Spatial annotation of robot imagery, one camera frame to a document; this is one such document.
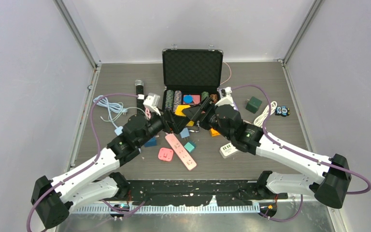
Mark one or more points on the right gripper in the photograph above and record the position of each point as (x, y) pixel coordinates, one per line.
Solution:
(197, 111)

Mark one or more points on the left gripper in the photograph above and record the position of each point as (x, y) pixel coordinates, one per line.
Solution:
(174, 123)

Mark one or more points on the yellow cube adapter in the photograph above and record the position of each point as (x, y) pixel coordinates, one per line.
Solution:
(179, 112)

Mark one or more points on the blue cube socket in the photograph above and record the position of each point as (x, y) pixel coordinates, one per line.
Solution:
(152, 142)

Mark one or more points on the teal small cube adapter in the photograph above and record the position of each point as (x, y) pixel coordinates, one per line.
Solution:
(190, 147)

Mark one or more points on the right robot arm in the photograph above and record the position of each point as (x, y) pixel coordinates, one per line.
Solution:
(320, 176)

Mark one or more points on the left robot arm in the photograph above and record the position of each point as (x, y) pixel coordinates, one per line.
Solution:
(51, 198)

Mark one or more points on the blue round chip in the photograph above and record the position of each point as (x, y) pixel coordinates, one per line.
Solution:
(187, 99)

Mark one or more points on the light blue usb charger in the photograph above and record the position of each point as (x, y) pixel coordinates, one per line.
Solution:
(184, 134)

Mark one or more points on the orange yellow toy block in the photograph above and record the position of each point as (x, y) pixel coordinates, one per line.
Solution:
(214, 133)

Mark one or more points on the pink power strip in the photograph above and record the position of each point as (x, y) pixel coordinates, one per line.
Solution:
(180, 151)

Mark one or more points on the black poker chip case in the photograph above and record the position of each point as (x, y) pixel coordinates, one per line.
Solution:
(191, 71)

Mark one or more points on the pink square adapter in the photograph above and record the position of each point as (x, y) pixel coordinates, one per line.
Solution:
(165, 154)

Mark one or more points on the white power strip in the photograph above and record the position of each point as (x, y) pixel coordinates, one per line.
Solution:
(228, 150)

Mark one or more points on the black cylinder tube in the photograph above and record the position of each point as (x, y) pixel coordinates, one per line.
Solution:
(139, 85)

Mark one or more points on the dark green cube adapter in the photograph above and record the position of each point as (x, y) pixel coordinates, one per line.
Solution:
(253, 104)

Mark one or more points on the light blue power strip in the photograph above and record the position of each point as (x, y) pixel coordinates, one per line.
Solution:
(118, 130)

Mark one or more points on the blue owl toy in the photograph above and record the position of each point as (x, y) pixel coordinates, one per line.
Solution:
(282, 111)

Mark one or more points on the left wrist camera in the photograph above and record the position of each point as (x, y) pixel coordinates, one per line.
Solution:
(149, 102)

